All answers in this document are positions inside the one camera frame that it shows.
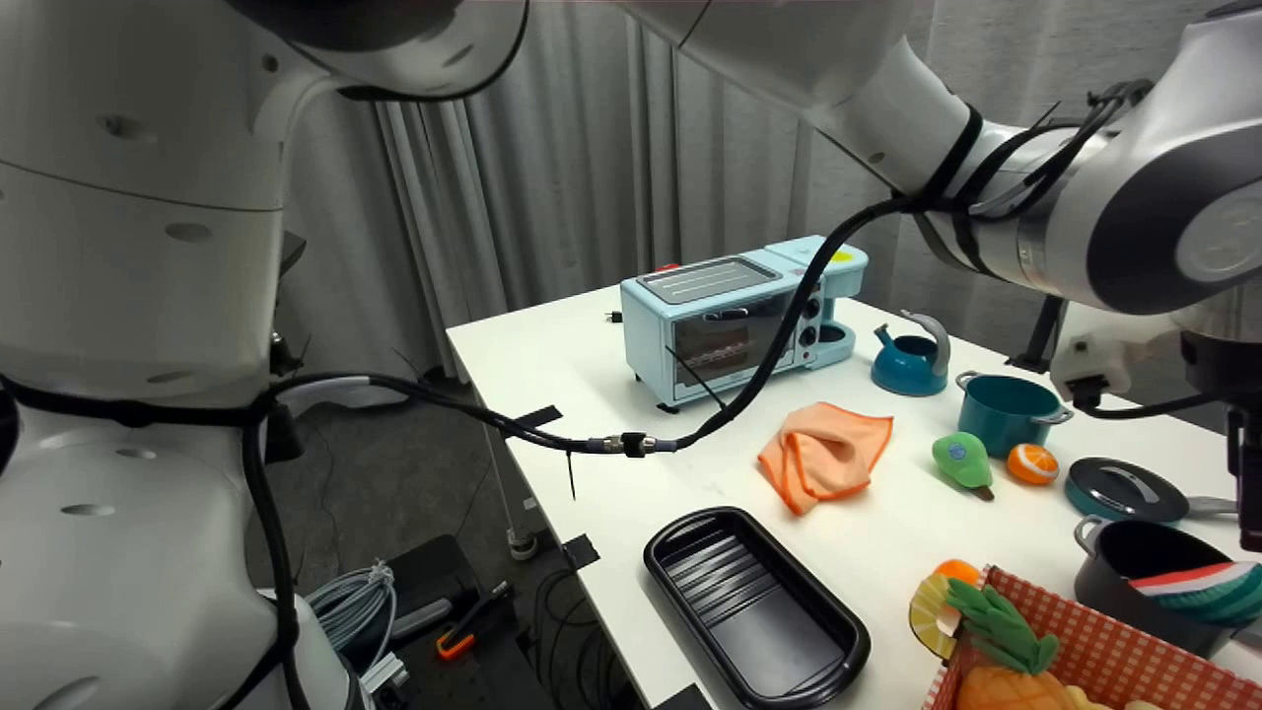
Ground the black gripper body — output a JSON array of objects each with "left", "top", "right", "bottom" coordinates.
[{"left": 1181, "top": 329, "right": 1262, "bottom": 456}]

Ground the black pot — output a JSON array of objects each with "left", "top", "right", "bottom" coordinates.
[{"left": 1074, "top": 513, "right": 1262, "bottom": 661}]

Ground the teal pot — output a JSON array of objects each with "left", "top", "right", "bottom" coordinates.
[{"left": 949, "top": 367, "right": 1078, "bottom": 460}]

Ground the green vegetable plushie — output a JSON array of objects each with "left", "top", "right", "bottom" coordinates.
[{"left": 944, "top": 576, "right": 1066, "bottom": 677}]

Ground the green avocado plushie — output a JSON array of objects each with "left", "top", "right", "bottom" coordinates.
[{"left": 932, "top": 430, "right": 999, "bottom": 505}]

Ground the red checkered basket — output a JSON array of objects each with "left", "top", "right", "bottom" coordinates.
[{"left": 922, "top": 564, "right": 1262, "bottom": 710}]

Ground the orange fruit toy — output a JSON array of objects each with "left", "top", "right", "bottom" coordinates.
[{"left": 1007, "top": 443, "right": 1066, "bottom": 494}]

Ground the orange plush toy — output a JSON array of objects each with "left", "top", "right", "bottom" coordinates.
[{"left": 955, "top": 661, "right": 1095, "bottom": 710}]

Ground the yellow orange slice toy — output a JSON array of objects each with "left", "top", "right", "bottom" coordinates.
[{"left": 906, "top": 557, "right": 990, "bottom": 665}]

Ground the teal toy kettle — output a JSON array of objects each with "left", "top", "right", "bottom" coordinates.
[{"left": 867, "top": 310, "right": 955, "bottom": 400}]

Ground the orange cloth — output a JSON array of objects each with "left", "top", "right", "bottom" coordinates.
[{"left": 752, "top": 400, "right": 901, "bottom": 515}]

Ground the black grill tray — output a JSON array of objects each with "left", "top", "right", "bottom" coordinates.
[{"left": 638, "top": 505, "right": 876, "bottom": 710}]

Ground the light blue toaster oven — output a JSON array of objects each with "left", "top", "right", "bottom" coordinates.
[{"left": 615, "top": 234, "right": 871, "bottom": 415}]

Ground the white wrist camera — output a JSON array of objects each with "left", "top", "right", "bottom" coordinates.
[{"left": 1048, "top": 302, "right": 1194, "bottom": 400}]

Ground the orange handled tool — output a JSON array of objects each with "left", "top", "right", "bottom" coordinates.
[{"left": 429, "top": 576, "right": 518, "bottom": 661}]

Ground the grey cable bundle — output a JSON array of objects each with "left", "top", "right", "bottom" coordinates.
[{"left": 308, "top": 559, "right": 406, "bottom": 703}]

